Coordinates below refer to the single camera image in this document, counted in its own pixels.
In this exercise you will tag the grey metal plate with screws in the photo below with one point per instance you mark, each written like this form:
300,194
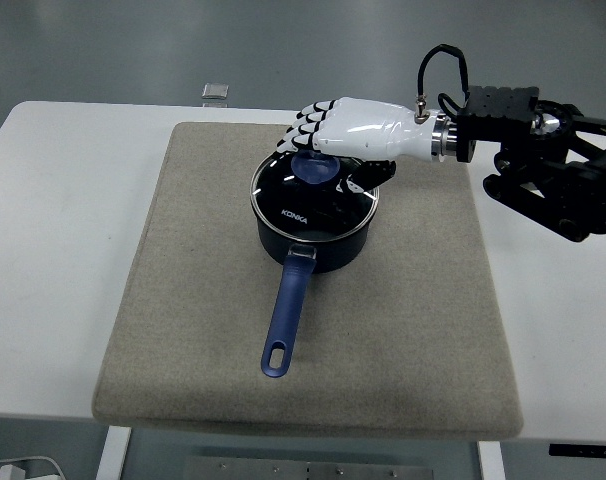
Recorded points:
258,472

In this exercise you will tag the glass pot lid blue knob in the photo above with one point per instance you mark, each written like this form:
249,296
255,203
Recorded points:
293,200

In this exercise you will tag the black bar under table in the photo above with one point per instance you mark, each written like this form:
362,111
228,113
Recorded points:
583,450

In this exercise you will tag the white power adapter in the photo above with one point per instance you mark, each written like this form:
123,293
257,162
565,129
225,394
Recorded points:
12,473

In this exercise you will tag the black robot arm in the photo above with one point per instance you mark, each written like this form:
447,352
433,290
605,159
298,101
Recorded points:
503,115

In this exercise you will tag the small silver floor plate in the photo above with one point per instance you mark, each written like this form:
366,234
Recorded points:
215,91

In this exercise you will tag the beige fabric mat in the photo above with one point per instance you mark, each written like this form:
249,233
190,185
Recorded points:
383,325

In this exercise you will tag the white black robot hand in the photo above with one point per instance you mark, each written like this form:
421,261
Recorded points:
368,127

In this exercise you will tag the white table leg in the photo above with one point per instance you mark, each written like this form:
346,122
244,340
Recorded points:
490,465
113,455

